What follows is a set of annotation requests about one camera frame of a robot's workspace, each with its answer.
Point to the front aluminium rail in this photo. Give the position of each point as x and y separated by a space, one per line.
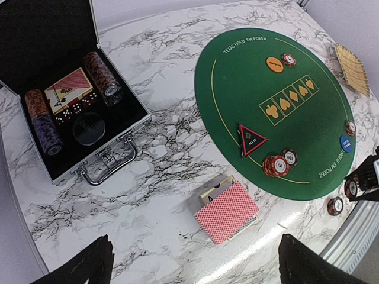
350 244

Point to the red dice row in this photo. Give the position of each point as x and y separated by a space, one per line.
76 107

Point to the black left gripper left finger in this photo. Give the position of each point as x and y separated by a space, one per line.
93 264

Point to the blue small blind button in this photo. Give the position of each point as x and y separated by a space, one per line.
347 143

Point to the red chip top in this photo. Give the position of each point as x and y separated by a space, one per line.
288 60

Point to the orange chip row in case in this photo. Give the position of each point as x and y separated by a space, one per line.
36 104

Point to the round green poker mat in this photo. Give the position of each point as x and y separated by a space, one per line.
303 108

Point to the boxed card deck in case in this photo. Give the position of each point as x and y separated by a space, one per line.
73 86

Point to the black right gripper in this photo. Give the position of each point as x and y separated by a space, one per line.
367 178

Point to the triangular all in button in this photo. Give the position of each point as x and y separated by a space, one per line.
249 140

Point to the red chip stack front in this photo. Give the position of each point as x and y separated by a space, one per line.
351 187

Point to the dark hundred chip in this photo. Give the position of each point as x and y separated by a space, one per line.
291 157

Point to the woven bamboo tray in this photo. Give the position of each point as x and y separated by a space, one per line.
353 70

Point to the purple chip row in case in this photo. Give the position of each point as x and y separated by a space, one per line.
48 135

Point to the red chip stack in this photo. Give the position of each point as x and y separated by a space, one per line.
275 166
351 187
350 128

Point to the right aluminium frame post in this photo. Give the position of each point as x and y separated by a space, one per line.
303 3

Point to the orange big blind button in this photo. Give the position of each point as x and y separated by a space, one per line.
275 64

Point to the aluminium poker case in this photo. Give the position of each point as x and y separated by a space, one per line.
44 41

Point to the dark chip row in case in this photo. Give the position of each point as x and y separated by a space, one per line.
108 86

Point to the red backed card deck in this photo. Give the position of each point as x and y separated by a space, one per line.
226 216

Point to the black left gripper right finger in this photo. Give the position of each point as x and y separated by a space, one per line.
299 264

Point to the clear dealer button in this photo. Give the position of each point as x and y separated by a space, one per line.
88 128

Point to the dark chip stack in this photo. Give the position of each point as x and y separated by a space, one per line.
335 206

